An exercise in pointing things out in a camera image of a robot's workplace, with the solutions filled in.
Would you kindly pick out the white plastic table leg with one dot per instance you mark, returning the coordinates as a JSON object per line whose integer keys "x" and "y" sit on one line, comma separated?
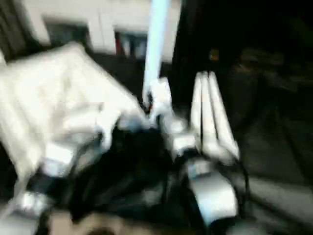
{"x": 222, "y": 122}
{"x": 155, "y": 49}
{"x": 196, "y": 107}
{"x": 210, "y": 112}

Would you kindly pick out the white plastic table top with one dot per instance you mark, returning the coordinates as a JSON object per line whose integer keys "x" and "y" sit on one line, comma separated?
{"x": 54, "y": 98}

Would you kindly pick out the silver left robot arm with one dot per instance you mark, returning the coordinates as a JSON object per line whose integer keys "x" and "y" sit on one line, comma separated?
{"x": 49, "y": 166}

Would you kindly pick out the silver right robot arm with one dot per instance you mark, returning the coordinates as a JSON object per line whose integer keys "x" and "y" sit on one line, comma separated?
{"x": 200, "y": 176}

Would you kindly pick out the red bottle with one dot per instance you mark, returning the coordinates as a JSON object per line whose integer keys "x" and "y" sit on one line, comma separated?
{"x": 119, "y": 46}

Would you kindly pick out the gold label plate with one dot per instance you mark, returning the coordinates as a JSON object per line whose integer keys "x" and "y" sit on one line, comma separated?
{"x": 213, "y": 55}

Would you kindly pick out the white cabinet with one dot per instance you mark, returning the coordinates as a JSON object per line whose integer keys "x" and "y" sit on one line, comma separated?
{"x": 98, "y": 19}

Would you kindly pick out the black mat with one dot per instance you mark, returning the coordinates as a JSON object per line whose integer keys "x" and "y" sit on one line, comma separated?
{"x": 274, "y": 147}

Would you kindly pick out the grey curtain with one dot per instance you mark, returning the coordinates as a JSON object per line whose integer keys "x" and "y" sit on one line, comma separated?
{"x": 10, "y": 24}

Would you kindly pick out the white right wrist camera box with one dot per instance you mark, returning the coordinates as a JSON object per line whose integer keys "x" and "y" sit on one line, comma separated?
{"x": 160, "y": 98}

